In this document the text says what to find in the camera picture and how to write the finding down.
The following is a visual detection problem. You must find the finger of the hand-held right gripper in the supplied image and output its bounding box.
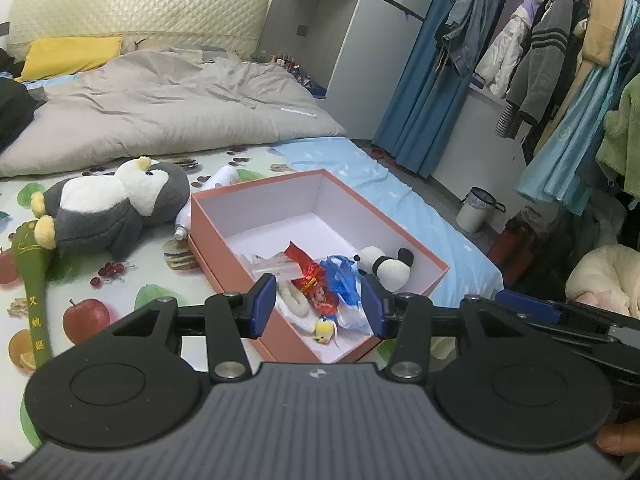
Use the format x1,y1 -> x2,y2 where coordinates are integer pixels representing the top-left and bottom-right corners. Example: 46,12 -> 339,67
492,289 -> 618,333

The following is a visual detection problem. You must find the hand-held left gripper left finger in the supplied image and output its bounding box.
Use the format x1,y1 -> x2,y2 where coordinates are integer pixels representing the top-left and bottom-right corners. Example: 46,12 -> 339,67
112,272 -> 278,383

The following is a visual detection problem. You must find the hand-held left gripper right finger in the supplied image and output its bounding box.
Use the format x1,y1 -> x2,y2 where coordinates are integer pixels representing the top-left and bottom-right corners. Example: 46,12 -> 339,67
360,275 -> 523,383

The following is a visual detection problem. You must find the white waffle towel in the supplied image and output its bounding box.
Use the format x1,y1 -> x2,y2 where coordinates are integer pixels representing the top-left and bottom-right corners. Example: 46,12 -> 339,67
276,280 -> 321,318

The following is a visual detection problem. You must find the blue snack packet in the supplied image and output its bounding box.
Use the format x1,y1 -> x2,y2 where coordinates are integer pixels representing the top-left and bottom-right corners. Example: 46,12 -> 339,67
320,255 -> 373,333

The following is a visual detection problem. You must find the panda plush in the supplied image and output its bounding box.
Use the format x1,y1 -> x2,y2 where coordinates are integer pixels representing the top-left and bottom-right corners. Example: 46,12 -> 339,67
352,246 -> 415,292

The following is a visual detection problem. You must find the clear plastic packet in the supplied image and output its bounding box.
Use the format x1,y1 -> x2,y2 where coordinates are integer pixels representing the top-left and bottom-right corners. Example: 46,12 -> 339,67
240,252 -> 301,281

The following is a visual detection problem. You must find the small yellow plush toy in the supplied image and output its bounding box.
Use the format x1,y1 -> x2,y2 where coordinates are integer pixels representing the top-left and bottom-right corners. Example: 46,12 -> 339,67
313,317 -> 337,345

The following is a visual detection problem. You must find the red snack packet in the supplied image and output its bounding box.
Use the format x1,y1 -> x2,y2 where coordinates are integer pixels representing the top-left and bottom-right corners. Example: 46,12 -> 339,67
285,240 -> 340,315

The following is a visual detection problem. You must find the orange cardboard box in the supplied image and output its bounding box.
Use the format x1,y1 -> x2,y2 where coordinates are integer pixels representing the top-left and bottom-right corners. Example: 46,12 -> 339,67
189,169 -> 449,365

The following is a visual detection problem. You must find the person's right hand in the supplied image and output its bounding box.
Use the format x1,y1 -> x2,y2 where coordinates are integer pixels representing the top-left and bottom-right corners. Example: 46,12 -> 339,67
595,421 -> 640,457

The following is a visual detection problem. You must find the red bag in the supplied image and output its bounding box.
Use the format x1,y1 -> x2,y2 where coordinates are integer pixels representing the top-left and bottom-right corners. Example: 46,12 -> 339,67
487,220 -> 538,268

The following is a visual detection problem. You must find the cream plush blanket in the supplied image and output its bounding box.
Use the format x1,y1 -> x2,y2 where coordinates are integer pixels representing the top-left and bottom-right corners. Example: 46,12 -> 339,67
565,245 -> 640,317

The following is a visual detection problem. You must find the white trash bin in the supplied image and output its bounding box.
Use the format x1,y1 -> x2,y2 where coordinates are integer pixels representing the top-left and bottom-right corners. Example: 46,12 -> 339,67
456,186 -> 505,233

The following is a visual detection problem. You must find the fruit printed plastic mat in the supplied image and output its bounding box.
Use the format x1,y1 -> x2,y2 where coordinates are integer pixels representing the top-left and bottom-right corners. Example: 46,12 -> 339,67
0,144 -> 306,453

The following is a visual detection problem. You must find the white tube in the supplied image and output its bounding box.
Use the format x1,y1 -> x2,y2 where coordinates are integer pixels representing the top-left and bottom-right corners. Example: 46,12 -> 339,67
173,165 -> 242,241

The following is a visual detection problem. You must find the light blue dress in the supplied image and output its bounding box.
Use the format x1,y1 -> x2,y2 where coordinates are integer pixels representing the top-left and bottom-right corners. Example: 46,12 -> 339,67
517,0 -> 640,216

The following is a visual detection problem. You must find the grey penguin plush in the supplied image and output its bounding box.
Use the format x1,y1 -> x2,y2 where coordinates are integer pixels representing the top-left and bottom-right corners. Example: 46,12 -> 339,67
30,156 -> 192,261

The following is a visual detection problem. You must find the green fleece garment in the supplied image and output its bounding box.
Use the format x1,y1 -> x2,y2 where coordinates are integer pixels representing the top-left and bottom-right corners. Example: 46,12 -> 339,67
595,72 -> 640,196

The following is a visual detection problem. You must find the grey duvet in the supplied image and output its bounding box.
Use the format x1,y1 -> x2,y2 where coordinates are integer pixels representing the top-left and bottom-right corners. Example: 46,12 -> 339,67
0,47 -> 349,178

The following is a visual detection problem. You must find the green massage hammer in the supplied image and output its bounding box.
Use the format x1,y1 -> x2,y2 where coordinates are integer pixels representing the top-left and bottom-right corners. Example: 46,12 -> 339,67
12,219 -> 56,368

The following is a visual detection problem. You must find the grey striped sweater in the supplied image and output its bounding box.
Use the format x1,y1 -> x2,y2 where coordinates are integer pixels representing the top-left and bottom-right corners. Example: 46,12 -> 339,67
495,0 -> 591,138

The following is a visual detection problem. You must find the row of small bottles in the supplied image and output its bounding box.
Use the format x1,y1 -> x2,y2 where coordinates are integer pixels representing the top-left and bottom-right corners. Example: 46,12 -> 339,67
260,50 -> 328,98

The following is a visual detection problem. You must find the white puffer jacket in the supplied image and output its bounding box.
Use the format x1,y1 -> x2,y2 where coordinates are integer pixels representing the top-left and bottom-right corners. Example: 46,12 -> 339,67
472,0 -> 551,98

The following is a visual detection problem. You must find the grey wardrobe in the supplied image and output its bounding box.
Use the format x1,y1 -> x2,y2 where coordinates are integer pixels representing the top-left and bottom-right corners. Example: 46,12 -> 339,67
252,0 -> 448,141

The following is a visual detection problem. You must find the beige pillow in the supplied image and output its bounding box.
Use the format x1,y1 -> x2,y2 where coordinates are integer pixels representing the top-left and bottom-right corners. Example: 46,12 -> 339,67
122,37 -> 201,53

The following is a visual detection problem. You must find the beige fleece garment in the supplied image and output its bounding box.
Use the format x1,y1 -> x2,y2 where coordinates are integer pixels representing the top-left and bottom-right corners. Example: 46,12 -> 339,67
580,0 -> 627,66

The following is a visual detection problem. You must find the yellow pillow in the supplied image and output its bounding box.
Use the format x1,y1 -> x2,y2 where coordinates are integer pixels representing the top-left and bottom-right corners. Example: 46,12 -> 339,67
15,36 -> 123,83

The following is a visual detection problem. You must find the black clothing pile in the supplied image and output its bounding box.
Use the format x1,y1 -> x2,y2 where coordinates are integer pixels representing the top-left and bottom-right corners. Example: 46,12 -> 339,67
0,49 -> 48,153

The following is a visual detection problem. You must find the beige padded headboard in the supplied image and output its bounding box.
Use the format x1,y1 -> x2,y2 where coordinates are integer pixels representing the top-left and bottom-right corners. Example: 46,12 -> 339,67
9,0 -> 271,63

